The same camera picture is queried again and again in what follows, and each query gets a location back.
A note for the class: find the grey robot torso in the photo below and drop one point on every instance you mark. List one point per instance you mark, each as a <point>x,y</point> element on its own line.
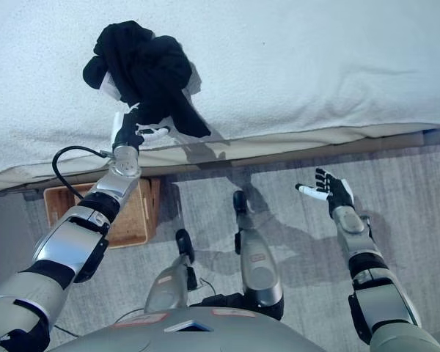
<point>223,335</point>

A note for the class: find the black clothes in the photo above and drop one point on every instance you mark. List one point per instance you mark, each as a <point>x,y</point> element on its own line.
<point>150,69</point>

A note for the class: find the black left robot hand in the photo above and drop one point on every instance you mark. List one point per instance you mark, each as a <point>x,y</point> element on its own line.
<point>126,132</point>

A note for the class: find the brown bed frame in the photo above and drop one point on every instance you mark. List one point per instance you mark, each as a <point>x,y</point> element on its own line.
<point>333,149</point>

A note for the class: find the white bed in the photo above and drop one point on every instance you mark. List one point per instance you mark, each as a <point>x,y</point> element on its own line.
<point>297,66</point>

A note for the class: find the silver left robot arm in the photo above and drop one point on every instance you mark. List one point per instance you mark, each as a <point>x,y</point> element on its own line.
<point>66,242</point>

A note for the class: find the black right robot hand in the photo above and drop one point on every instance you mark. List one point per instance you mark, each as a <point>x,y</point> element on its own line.
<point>337,194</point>

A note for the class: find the robot torso and legs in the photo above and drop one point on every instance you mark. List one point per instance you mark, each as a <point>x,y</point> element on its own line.
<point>297,278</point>

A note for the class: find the brown wicker basket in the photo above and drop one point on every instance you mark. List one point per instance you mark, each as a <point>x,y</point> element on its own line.
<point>132,223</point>

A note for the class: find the silver right robot leg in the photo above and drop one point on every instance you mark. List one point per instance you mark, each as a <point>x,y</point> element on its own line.
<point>258,264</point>

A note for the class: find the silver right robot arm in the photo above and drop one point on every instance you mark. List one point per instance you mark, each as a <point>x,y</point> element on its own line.
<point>381,304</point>

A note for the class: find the silver robot leg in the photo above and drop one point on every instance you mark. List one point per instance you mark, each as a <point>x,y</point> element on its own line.
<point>258,264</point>
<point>168,289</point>

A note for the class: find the silver left robot leg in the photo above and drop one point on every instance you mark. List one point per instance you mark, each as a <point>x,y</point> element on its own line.
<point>168,289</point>

